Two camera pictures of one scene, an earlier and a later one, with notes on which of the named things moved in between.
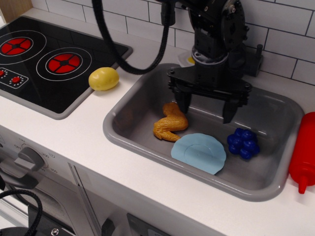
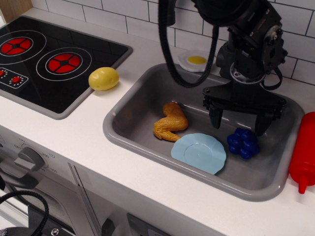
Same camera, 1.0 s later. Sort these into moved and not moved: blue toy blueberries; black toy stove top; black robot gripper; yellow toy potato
Moved: black robot gripper
Not moved: black toy stove top; yellow toy potato; blue toy blueberries
